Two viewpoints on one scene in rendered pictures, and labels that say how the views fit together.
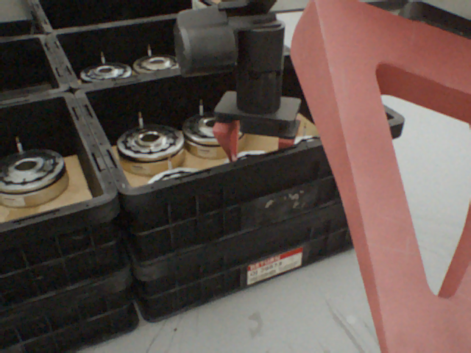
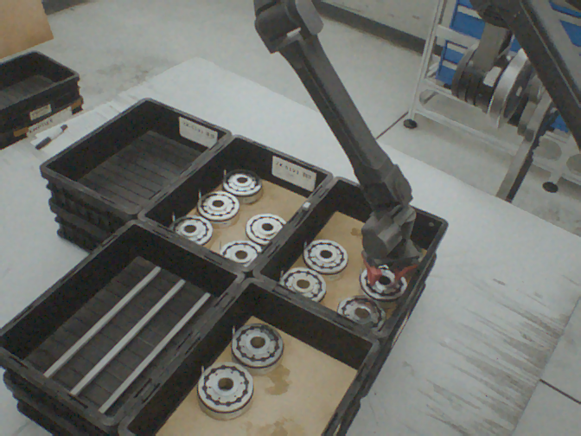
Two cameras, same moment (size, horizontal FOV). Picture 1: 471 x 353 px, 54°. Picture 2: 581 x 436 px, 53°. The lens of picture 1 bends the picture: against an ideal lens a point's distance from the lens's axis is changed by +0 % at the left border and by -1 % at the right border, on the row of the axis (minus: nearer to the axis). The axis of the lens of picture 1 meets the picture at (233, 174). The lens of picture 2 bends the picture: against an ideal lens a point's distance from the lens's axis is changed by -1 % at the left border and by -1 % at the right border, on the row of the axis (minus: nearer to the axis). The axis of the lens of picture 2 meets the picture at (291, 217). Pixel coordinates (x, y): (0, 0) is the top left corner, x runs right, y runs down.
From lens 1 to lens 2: 92 cm
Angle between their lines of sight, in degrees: 31
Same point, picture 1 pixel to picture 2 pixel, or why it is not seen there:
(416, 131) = not seen: hidden behind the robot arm
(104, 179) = (360, 334)
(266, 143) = (354, 253)
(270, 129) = (407, 263)
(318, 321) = (434, 349)
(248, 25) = (402, 219)
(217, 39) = (396, 234)
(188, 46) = (388, 246)
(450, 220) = (448, 252)
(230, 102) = not seen: hidden behind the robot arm
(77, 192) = (290, 343)
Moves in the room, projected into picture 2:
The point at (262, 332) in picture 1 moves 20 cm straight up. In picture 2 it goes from (415, 370) to (437, 316)
